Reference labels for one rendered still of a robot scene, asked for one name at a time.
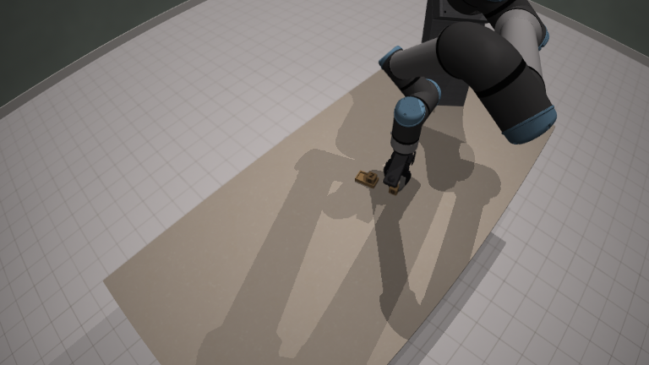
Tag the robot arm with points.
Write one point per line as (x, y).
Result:
(487, 61)

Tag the tan wooden cube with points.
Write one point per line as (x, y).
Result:
(394, 191)
(371, 178)

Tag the tan rectangular tray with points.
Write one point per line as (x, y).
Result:
(361, 178)

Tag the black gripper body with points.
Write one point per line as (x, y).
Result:
(410, 160)

